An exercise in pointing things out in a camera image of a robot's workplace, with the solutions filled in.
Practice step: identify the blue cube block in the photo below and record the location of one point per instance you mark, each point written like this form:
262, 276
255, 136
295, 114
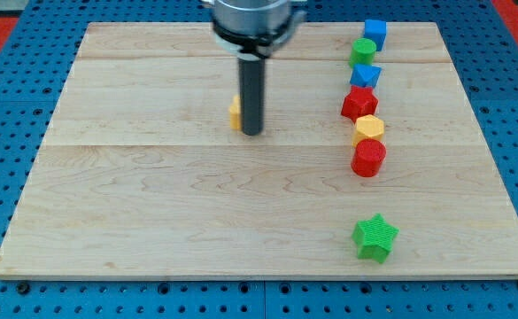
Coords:
376, 30

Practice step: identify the red cylinder block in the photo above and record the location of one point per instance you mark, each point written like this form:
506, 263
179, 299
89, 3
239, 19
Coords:
368, 157

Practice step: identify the blue triangle block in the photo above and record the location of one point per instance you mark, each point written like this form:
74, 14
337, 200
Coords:
365, 75

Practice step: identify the red star block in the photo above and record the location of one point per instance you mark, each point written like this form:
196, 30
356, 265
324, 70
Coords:
360, 101

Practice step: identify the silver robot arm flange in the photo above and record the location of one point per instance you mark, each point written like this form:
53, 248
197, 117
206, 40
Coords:
253, 29

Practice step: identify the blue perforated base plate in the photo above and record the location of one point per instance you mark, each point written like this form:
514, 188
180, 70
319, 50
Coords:
36, 60

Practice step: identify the green star block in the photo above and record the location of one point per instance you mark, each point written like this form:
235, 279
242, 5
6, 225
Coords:
374, 238

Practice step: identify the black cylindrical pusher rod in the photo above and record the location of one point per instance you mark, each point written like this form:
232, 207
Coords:
251, 75

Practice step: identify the yellow hexagon block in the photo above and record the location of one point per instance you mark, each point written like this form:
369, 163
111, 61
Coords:
368, 127

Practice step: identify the yellow block behind rod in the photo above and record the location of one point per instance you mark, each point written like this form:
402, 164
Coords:
235, 113

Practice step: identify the light wooden board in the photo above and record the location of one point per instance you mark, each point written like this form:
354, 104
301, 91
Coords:
140, 177

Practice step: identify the green cylinder block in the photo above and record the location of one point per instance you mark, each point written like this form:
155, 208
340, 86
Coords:
362, 52

